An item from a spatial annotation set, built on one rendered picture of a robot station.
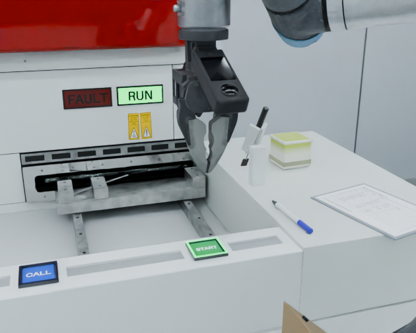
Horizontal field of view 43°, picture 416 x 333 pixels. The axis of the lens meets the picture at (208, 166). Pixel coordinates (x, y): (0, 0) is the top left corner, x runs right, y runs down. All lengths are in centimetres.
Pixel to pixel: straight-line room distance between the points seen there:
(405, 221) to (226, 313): 36
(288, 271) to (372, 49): 263
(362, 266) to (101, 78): 76
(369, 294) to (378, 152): 267
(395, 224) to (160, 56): 70
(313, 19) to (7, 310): 59
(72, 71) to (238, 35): 178
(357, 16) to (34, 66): 79
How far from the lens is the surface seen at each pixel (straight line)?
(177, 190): 131
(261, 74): 308
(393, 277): 101
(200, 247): 86
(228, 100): 68
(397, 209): 105
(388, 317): 105
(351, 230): 95
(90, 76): 132
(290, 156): 120
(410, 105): 366
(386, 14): 78
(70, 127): 135
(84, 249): 112
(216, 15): 74
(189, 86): 75
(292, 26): 80
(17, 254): 121
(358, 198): 108
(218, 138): 78
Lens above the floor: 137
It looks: 20 degrees down
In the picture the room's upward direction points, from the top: straight up
